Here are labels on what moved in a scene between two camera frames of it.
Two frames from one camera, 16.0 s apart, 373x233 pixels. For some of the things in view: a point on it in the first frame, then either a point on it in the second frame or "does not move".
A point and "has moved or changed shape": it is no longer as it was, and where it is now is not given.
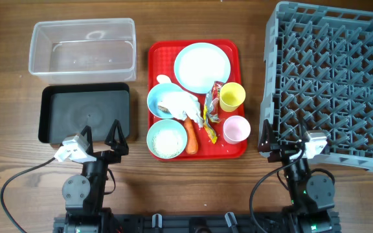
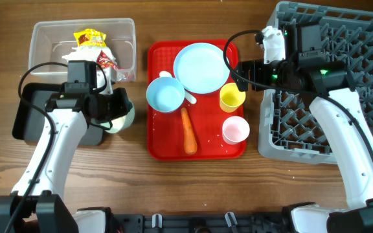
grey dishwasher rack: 329,68 does not move
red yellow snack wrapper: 211,109 → 89,37
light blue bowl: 153,96 has moved or changed shape
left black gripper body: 103,155 → 125,105
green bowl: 166,139 → 120,123
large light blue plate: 197,65 does not move
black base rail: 193,223 does not move
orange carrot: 192,144 does not move
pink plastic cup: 236,129 does not move
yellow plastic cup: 232,95 does not move
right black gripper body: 283,153 → 269,75
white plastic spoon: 162,78 → 187,96
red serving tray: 195,99 does not move
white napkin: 180,103 → 90,54
